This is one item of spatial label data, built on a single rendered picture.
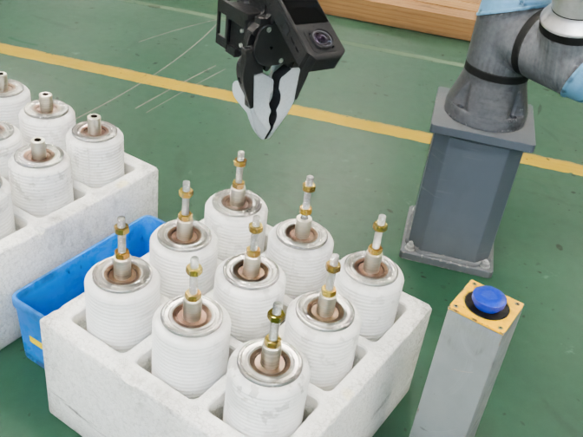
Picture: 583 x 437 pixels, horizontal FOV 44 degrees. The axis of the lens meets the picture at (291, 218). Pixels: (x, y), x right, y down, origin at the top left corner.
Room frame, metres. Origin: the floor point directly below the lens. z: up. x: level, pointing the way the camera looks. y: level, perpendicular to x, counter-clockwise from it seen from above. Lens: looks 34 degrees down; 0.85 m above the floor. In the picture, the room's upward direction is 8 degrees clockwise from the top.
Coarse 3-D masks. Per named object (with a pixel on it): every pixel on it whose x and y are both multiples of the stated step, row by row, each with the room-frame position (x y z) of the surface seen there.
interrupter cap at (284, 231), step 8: (280, 224) 0.88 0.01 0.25; (288, 224) 0.88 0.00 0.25; (312, 224) 0.89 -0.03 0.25; (280, 232) 0.86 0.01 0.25; (288, 232) 0.86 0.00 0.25; (312, 232) 0.87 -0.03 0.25; (320, 232) 0.87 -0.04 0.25; (280, 240) 0.84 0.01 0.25; (288, 240) 0.84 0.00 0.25; (296, 240) 0.85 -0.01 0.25; (304, 240) 0.85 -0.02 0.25; (312, 240) 0.85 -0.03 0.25; (320, 240) 0.85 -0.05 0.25; (296, 248) 0.83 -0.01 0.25; (304, 248) 0.83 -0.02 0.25; (312, 248) 0.83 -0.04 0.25
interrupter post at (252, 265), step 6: (246, 258) 0.75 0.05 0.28; (252, 258) 0.75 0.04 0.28; (258, 258) 0.76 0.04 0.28; (246, 264) 0.75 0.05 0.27; (252, 264) 0.75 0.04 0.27; (258, 264) 0.76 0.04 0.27; (246, 270) 0.75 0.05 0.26; (252, 270) 0.75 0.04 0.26; (258, 270) 0.76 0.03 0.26; (246, 276) 0.75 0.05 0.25; (252, 276) 0.75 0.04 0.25
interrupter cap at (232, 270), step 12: (228, 264) 0.77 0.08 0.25; (240, 264) 0.77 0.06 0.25; (264, 264) 0.78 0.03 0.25; (276, 264) 0.78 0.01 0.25; (228, 276) 0.74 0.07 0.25; (240, 276) 0.75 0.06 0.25; (264, 276) 0.76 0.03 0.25; (276, 276) 0.76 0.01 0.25; (240, 288) 0.73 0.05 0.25; (252, 288) 0.73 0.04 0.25; (264, 288) 0.73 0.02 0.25
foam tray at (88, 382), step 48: (48, 336) 0.69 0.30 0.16; (384, 336) 0.75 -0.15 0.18; (48, 384) 0.69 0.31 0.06; (96, 384) 0.64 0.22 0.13; (144, 384) 0.61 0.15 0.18; (384, 384) 0.72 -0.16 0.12; (96, 432) 0.64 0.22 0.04; (144, 432) 0.60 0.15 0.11; (192, 432) 0.56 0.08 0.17; (336, 432) 0.61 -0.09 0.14
